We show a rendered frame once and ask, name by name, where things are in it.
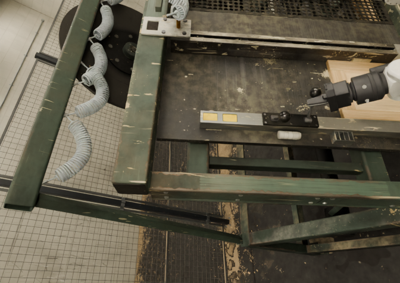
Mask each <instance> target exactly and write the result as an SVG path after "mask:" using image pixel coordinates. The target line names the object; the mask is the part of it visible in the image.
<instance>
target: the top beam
mask: <svg viewBox="0 0 400 283"><path fill-rule="evenodd" d="M170 2H171V1H170ZM170 2H169V0H163V2H162V10H161V12H155V3H156V0H146V1H145V7H144V11H143V17H142V22H141V27H140V32H139V39H138V42H137V48H136V54H135V60H134V64H133V70H132V76H131V79H130V85H129V91H128V95H127V101H126V107H125V111H124V117H123V123H122V127H121V132H120V139H119V142H118V148H117V154H116V158H115V164H114V170H113V174H112V180H111V183H112V185H113V186H114V188H115V189H116V191H117V192H118V193H119V194H136V195H148V194H149V193H150V191H149V188H148V185H149V175H150V171H152V167H153V161H154V151H155V141H156V135H157V125H158V115H159V109H160V99H161V89H162V83H163V73H164V63H165V53H166V47H167V36H151V35H141V31H142V25H143V19H144V17H160V18H164V17H166V18H170V16H167V14H170V11H171V3H170Z"/></svg>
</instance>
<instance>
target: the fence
mask: <svg viewBox="0 0 400 283"><path fill-rule="evenodd" d="M203 113H213V114H217V121H213V120H203ZM223 114H234V115H237V122H225V121H223ZM317 118H318V124H319V127H318V128H311V127H289V126H266V125H263V119H262V114H257V113H235V112H223V111H201V112H200V122H199V128H209V129H232V130H255V131H267V132H278V131H279V130H281V131H294V132H300V133H314V134H326V135H330V134H331V133H332V132H333V131H343V132H352V134H353V136H373V137H385V138H400V121H390V120H367V119H346V118H334V117H317Z"/></svg>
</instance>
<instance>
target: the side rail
mask: <svg viewBox="0 0 400 283"><path fill-rule="evenodd" d="M151 172H152V176H151V185H150V188H149V191H150V192H151V198H152V200H176V201H207V202H223V203H254V204H285V205H301V206H332V207H363V208H379V209H400V182H391V181H363V180H349V179H321V178H294V177H279V176H252V175H224V174H210V173H182V172H155V171H151Z"/></svg>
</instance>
